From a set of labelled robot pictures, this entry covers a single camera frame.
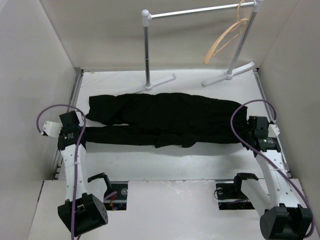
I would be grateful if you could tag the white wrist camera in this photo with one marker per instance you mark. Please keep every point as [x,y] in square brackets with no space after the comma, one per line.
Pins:
[273,131]
[52,129]

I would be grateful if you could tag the black trousers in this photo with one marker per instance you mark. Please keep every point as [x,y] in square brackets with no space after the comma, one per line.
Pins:
[164,119]

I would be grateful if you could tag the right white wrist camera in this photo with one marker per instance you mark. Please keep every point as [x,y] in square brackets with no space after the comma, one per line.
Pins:
[273,131]

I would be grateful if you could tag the beige plastic hanger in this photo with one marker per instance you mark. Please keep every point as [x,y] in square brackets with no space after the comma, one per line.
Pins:
[230,34]

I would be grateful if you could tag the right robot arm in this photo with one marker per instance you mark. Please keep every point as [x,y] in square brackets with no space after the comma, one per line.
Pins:
[281,215]

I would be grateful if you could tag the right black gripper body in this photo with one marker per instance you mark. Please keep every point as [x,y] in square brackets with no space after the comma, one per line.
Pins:
[249,134]

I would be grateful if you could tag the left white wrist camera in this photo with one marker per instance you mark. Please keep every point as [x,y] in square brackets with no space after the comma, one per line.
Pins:
[52,129]

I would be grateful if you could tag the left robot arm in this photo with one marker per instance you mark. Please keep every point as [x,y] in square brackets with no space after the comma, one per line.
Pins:
[83,209]

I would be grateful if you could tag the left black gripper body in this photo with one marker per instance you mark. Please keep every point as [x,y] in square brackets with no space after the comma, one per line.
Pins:
[81,128]

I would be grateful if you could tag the white clothes rack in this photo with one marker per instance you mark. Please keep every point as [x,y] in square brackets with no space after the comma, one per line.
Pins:
[232,71]

